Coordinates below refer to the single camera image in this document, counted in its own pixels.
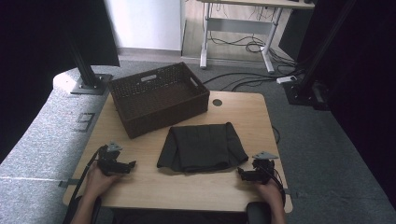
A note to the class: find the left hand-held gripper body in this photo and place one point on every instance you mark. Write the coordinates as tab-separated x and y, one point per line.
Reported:
109	163

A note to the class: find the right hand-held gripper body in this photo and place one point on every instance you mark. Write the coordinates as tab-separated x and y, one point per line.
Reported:
263	169

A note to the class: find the black pants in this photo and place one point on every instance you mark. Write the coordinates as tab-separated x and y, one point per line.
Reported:
202	146

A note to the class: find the dark brown wicker basket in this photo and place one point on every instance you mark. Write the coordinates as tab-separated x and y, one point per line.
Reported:
162	93

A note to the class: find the person's left hand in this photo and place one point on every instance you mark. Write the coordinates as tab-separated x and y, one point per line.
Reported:
99	183

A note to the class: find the person's right hand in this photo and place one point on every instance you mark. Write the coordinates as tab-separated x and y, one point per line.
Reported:
269	193

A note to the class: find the grey tape strip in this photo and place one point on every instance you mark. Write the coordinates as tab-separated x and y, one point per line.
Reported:
69	183

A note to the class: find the grey floor outlet cover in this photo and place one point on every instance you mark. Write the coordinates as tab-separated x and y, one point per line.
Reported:
84	122

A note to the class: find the black metal stand with base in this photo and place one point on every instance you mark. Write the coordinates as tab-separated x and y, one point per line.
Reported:
306	91
88	79

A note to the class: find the white power strip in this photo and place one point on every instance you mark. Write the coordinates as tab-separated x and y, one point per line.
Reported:
286	79

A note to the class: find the black curtain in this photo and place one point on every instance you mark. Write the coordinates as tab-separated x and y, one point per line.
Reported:
364	77
34	49

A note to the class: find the white panel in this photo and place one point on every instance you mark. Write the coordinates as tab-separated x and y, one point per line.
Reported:
146	23

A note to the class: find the white-legged desk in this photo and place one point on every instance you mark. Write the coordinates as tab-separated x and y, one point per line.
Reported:
239	25

